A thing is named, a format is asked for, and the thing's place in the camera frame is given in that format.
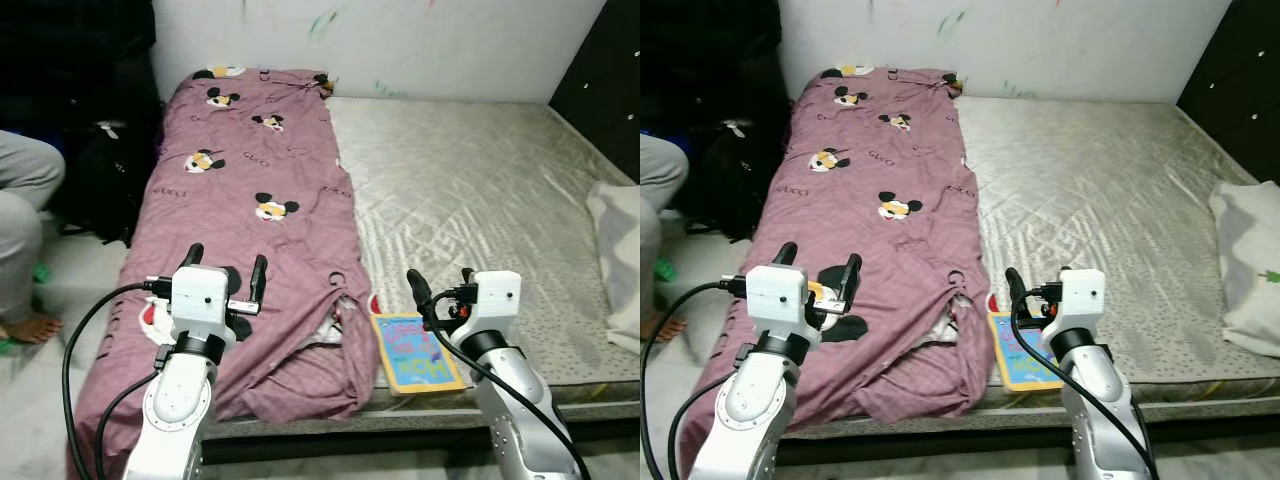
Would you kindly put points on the yellow and blue picture book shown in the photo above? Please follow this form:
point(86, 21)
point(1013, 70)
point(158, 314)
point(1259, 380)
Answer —
point(410, 360)
point(1015, 365)

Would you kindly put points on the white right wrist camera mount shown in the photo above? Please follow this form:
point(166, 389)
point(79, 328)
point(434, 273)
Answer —
point(1080, 295)
point(495, 295)

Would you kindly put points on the black backpack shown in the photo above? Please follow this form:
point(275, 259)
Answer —
point(110, 180)
point(730, 180)

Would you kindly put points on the pink cartoon mouse print blanket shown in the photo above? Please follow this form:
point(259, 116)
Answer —
point(870, 160)
point(250, 160)

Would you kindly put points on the white pillow with green tree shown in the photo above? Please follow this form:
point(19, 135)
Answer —
point(620, 260)
point(1250, 260)

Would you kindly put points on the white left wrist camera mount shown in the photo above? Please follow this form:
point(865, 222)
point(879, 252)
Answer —
point(200, 295)
point(775, 295)

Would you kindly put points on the barefoot person in grey trousers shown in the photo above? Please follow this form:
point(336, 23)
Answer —
point(660, 170)
point(20, 200)

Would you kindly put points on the black cabinet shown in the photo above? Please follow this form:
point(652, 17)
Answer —
point(70, 50)
point(700, 50)

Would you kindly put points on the grey quilted mattress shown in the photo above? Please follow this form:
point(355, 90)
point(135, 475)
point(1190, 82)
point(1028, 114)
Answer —
point(1100, 200)
point(480, 200)

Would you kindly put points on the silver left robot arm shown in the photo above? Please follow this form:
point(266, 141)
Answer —
point(175, 400)
point(745, 400)

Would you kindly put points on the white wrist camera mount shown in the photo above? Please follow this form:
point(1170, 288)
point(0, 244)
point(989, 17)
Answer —
point(775, 295)
point(1080, 295)
point(200, 295)
point(495, 295)

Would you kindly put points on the black tufted headboard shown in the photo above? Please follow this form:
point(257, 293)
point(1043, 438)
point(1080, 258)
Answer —
point(1240, 70)
point(610, 70)

